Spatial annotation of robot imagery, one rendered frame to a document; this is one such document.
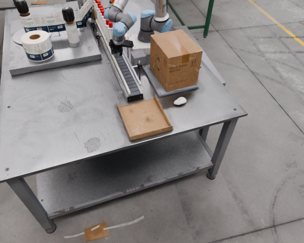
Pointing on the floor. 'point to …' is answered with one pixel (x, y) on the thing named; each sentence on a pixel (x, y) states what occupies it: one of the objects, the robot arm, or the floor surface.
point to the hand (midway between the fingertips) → (119, 54)
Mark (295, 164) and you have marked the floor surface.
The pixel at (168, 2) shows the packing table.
